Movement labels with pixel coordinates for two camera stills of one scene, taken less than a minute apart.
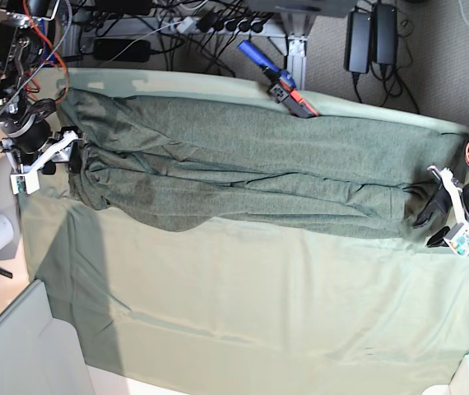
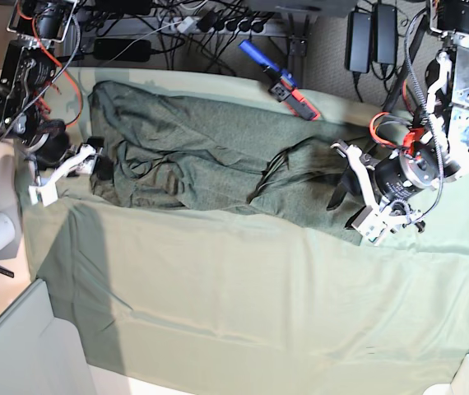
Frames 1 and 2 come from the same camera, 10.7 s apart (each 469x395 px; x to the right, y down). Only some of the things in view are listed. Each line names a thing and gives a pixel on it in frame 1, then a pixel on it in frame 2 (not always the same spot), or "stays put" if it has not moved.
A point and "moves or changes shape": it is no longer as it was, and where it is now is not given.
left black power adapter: x=384 y=34 stays put
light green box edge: x=27 y=351 stays put
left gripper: x=438 y=214 -> x=349 y=184
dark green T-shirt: x=169 y=178 moves or changes shape
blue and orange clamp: x=283 y=86 stays put
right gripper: x=71 y=155 -> x=98 y=164
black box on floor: x=122 y=50 stays put
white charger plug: x=188 y=25 stays put
